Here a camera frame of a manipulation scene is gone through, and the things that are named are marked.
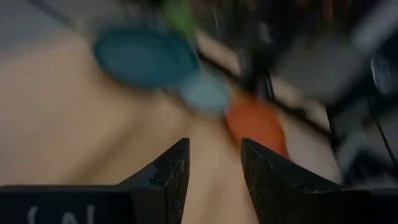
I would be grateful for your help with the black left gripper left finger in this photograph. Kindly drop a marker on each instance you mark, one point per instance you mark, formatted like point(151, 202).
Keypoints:
point(168, 186)

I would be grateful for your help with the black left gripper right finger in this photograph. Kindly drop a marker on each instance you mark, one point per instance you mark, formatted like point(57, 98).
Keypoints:
point(273, 189)

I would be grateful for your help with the orange plate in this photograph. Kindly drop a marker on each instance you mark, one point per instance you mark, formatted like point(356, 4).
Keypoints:
point(255, 124)

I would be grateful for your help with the dark teal plate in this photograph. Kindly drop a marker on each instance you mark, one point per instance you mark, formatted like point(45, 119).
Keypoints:
point(143, 56)

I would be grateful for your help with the light blue plate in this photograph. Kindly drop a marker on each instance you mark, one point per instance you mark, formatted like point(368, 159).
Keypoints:
point(205, 93)

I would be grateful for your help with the green potted plant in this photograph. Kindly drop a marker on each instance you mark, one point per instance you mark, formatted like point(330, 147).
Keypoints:
point(178, 15)

